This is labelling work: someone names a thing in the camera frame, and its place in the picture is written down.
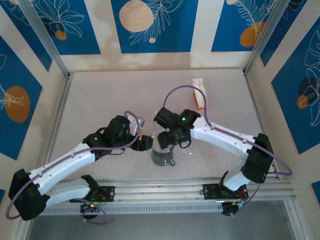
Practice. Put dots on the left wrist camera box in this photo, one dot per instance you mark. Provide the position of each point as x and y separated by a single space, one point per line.
137 125

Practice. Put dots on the aluminium frame post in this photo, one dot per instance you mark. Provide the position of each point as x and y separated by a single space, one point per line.
42 35
267 32

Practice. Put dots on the grey glass coffee server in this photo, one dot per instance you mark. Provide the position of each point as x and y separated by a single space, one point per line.
161 160

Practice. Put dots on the black controller board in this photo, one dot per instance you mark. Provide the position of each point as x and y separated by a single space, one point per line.
91 209
231 209

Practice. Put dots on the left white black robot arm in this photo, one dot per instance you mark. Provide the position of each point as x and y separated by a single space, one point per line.
62 162

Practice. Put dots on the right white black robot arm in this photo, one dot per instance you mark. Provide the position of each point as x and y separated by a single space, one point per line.
225 140

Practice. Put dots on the aluminium side rail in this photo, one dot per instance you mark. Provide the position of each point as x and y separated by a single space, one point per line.
250 87
62 105

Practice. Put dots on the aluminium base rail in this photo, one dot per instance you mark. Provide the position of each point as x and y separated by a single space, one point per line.
160 190

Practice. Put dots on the white paper coffee filter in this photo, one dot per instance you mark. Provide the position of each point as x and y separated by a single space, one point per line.
155 143

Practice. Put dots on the orange white filter box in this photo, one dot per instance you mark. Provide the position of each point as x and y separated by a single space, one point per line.
198 98

